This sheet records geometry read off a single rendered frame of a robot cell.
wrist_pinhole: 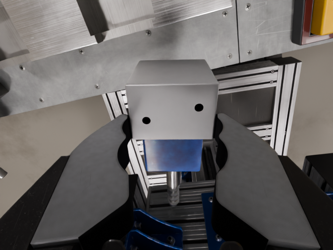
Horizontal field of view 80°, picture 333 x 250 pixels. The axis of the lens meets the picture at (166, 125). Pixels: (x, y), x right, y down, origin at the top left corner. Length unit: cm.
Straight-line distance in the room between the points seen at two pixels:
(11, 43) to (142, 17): 13
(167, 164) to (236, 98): 83
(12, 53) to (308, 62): 122
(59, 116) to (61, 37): 122
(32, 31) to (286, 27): 26
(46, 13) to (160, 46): 13
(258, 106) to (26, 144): 145
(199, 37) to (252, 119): 82
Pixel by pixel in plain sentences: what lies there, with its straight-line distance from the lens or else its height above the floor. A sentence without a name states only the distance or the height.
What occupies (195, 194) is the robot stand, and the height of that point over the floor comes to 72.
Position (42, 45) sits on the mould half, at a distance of 20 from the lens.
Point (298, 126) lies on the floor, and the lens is 145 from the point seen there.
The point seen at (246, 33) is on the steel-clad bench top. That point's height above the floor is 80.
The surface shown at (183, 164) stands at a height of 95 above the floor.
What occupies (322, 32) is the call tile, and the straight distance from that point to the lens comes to 27.
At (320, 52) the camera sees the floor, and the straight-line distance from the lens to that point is 130.
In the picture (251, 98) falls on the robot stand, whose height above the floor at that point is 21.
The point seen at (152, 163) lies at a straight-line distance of 15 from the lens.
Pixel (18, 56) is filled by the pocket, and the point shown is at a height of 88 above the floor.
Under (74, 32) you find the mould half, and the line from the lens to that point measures 19.
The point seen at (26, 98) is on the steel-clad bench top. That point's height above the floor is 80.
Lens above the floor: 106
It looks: 59 degrees down
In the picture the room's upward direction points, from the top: 176 degrees counter-clockwise
